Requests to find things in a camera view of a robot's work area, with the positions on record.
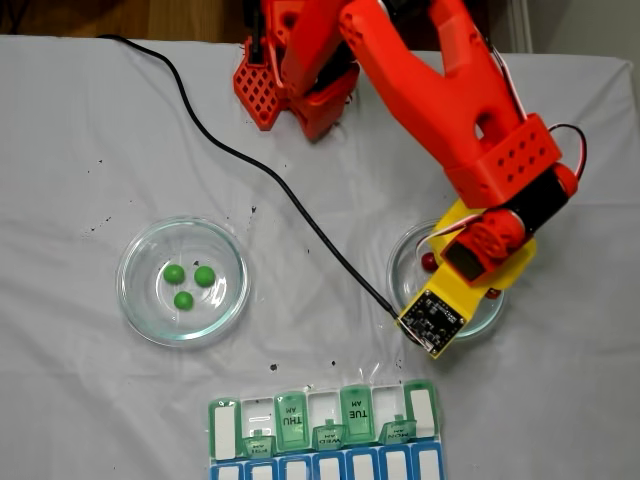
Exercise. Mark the red round candy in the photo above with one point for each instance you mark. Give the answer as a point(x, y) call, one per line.
point(427, 261)

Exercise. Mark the green round candy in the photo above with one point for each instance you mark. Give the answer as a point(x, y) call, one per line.
point(204, 276)
point(183, 300)
point(174, 273)

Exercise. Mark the weekly pill organizer box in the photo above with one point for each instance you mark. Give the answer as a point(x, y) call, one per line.
point(290, 420)

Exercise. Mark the glass bowl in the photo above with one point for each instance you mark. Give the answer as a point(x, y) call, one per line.
point(405, 285)
point(150, 310)

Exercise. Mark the black camera circuit board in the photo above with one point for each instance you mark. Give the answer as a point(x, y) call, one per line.
point(431, 322)

